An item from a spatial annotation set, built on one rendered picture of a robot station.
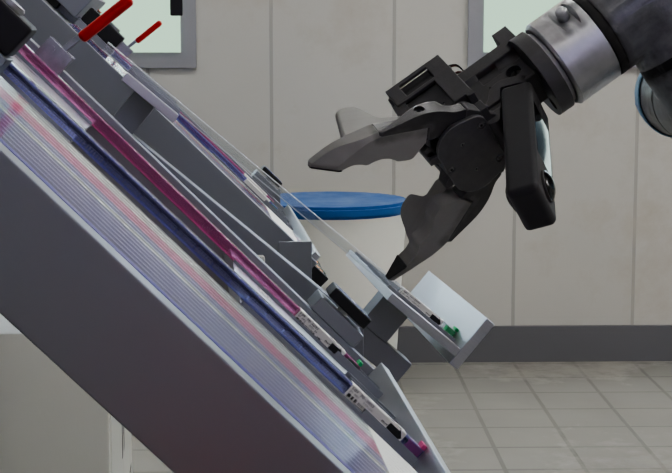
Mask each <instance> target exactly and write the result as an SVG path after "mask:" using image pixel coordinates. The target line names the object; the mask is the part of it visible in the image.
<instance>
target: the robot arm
mask: <svg viewBox="0 0 672 473"><path fill-rule="evenodd" d="M492 37H493V39H494V41H495V43H496V45H497V47H496V48H494V49H493V50H492V51H490V52H489V53H487V54H486V55H485V56H483V57H482V58H480V59H479V60H478V61H476V62H475V63H473V64H472V65H471V66H469V67H468V68H466V69H465V70H463V69H462V68H461V67H460V66H459V65H457V64H450V65H447V64H446V62H445V61H444V60H443V59H442V58H441V57H440V56H439V55H436V56H435V57H433V58H432V59H431V60H429V61H428V62H426V63H425V64H424V65H422V66H421V67H419V68H418V69H417V70H415V71H414V72H412V73H411V74H410V75H408V76H407V77H405V78H404V79H403V80H401V81H400V82H398V83H397V84H396V85H394V86H393V87H391V88H390V89H389V90H387V91H386V92H385V93H386V94H387V95H388V97H389V99H388V101H389V103H390V104H391V106H392V108H393V109H394V111H395V113H396V114H397V116H394V117H386V118H380V117H375V116H373V115H371V114H369V113H367V112H365V111H363V110H361V109H359V108H356V107H345V108H342V109H340V110H338V111H337V113H336V116H335V118H336V122H337V126H338V130H339V133H340V137H341V138H339V139H337V140H335V141H334V142H332V143H330V144H329V145H327V146H325V147H324V148H323V149H321V150H320V151H319V152H317V153H316V154H315V155H314V156H312V157H311V158H310V159H309V160H308V166H309V168H311V169H318V170H325V171H332V172H342V170H344V169H346V168H348V167H350V166H353V165H365V166H367V165H370V164H371V163H373V162H375V161H377V160H381V159H393V160H395V161H398V162H399V161H406V160H411V159H413V158H414V157H415V155H416V154H417V153H418V152H420V154H421V155H422V156H423V157H424V158H425V160H426V161H427V162H428V163H429V164H430V165H431V166H433V165H435V167H436V168H437V169H438V170H439V171H440V174H439V178H438V179H437V180H436V181H435V182H434V184H433V185H432V187H431V188H430V190H429V191H428V193H427V194H426V195H424V196H419V195H415V194H410V195H408V196H407V197H406V199H405V200H404V202H403V204H402V207H401V219H402V222H403V225H404V228H405V231H406V234H407V237H408V240H409V243H408V245H407V246H406V248H405V249H404V250H403V251H402V252H401V253H400V254H399V255H397V256H396V258H395V260H394V261H393V263H392V265H391V267H390V268H389V270H388V272H387V274H386V275H385V276H386V278H387V279H388V280H391V281H393V280H396V279H397V278H399V277H400V276H402V275H403V274H405V273H406V272H408V271H409V270H411V269H413V268H414V267H416V266H417V265H419V264H420V263H422V262H423V261H425V260H426V259H428V258H429V257H431V256H432V255H433V254H435V253H436V252H437V251H438V250H439V249H441V248H442V247H443V246H444V245H445V244H446V243H447V242H451V241H452V240H453V239H454V238H455V237H456V236H457V235H458V234H459V233H460V232H462V231H463V230H464V229H465V228H466V227H467V226H468V225H469V224H470V223H471V222H472V221H473V220H474V219H475V218H476V216H477V215H478V214H479V213H480V212H481V210H482V209H483V208H484V206H485V205H486V203H487V201H488V199H489V197H490V195H491V193H492V190H493V187H494V185H495V183H496V181H497V179H498V178H499V177H500V176H501V173H502V172H504V169H505V173H506V189H505V193H506V198H507V201H508V203H509V204H510V206H511V207H512V208H513V209H514V211H515V212H517V214H518V216H519V218H520V220H521V222H522V223H523V225H524V227H525V228H526V229H527V230H534V229H538V228H542V227H546V226H550V225H552V224H554V223H555V221H556V211H555V195H556V187H555V183H554V180H553V173H552V161H551V148H550V136H549V124H548V117H547V115H546V113H545V111H544V109H543V107H542V105H541V103H542V102H544V103H545V104H546V105H547V106H548V107H549V108H550V109H551V110H552V111H554V112H555V113H556V114H558V115H561V114H562V113H564V112H565V111H567V110H568V109H569V108H571V107H572V106H574V104H575V102H576V103H580V104H581V103H583V102H584V101H585V100H587V99H588V98H590V97H591V96H592V95H594V94H595V93H597V92H598V91H599V90H601V89H602V88H603V87H605V86H606V85H608V84H609V83H610V82H612V81H613V80H615V79H616V78H617V77H619V76H620V75H622V74H623V73H625V72H626V71H627V70H629V69H630V68H632V67H633V66H635V65H636V66H637V68H638V69H639V71H640V74H639V76H638V78H637V81H636V84H635V91H634V96H635V105H636V107H637V110H638V112H639V114H640V115H641V117H642V118H643V120H644V121H645V122H646V123H647V124H648V125H649V126H650V127H651V128H652V129H653V130H655V131H656V132H658V133H659V134H661V135H664V136H667V137H671V138H672V0H562V1H561V2H559V3H558V4H557V5H555V6H554V7H552V8H551V9H550V10H548V11H547V12H545V13H544V14H542V15H541V16H540V17H538V18H537V19H535V20H534V21H533V22H531V23H530V24H528V25H527V26H526V30H525V32H521V33H519V34H518V35H517V36H515V35H514V34H513V33H512V32H511V31H510V30H509V29H508V28H507V27H506V26H504V27H503V28H502V29H500V30H499V31H497V32H496V33H495V34H493V35H492ZM451 67H458V68H460V69H461V70H462V71H457V72H454V71H453V70H452V68H451ZM425 70H427V71H425ZM424 71H425V72H424ZM422 72H424V73H422ZM421 73H422V74H421ZM420 74H421V75H420ZM457 74H458V75H457ZM418 75H420V76H418ZM417 76H418V77H417ZM415 77H417V78H415ZM414 78H415V79H414ZM413 79H414V80H413ZM411 80H413V81H411ZM410 81H411V82H410ZM408 82H410V83H408ZM407 83H408V84H407ZM406 84H407V85H406ZM404 85H406V86H404ZM403 86H404V87H403ZM401 87H403V88H401ZM400 88H401V89H400ZM453 185H455V186H454V187H453Z"/></svg>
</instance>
